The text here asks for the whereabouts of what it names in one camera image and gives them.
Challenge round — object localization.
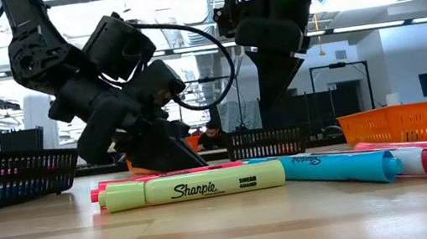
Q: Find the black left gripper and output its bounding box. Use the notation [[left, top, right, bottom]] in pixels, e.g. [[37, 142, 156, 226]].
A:
[[42, 55, 209, 189]]

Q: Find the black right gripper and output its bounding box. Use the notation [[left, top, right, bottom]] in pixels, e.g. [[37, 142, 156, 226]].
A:
[[232, 10, 319, 111]]

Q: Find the orange plastic basket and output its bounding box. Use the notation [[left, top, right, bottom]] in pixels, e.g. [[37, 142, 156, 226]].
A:
[[335, 100, 427, 157], [123, 133, 205, 179]]

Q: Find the pink Sharpie highlighter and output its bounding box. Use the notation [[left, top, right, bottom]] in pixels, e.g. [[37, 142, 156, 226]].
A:
[[87, 158, 248, 205], [352, 131, 427, 159]]

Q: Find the yellow-green Sharpie highlighter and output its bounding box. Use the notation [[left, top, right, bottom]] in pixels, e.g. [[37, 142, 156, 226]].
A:
[[96, 157, 289, 216]]

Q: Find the blue Sharpie highlighter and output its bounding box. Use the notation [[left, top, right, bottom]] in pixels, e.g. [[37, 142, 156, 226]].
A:
[[246, 136, 405, 205]]

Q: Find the black plastic basket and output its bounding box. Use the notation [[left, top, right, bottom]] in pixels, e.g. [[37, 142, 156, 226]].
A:
[[223, 120, 314, 164], [0, 134, 86, 212]]

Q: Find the person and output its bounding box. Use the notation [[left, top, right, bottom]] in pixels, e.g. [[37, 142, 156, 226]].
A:
[[192, 118, 230, 154]]

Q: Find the black partition panel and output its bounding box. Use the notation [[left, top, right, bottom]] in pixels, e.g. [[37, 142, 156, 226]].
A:
[[256, 78, 363, 131]]

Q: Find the long ceiling light strip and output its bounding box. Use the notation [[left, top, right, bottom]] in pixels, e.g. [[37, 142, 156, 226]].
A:
[[0, 6, 427, 88]]

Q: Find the white roll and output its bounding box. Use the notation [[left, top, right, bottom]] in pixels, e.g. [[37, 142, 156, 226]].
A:
[[383, 91, 402, 108]]

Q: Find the black cabinet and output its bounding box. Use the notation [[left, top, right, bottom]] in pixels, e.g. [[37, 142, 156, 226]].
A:
[[0, 124, 48, 158]]

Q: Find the black left camera cable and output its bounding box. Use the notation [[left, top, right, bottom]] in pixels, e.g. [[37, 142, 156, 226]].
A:
[[129, 7, 242, 121]]

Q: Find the yellow hanging cord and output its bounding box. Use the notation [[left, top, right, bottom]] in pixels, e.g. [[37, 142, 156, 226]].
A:
[[310, 13, 327, 57]]

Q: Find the black frame stand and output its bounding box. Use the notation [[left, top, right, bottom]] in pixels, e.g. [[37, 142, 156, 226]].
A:
[[174, 72, 247, 140], [307, 57, 376, 118]]

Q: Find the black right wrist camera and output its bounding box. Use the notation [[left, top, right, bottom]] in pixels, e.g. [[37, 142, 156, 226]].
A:
[[211, 3, 247, 40]]

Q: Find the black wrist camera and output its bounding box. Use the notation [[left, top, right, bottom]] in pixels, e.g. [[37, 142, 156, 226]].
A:
[[76, 7, 162, 87], [211, 3, 247, 40]]

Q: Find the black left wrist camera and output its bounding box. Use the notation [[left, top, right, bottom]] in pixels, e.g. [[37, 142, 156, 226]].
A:
[[76, 7, 162, 87]]

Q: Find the silver ventilation duct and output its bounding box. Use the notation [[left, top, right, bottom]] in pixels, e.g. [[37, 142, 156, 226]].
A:
[[166, 0, 230, 112]]

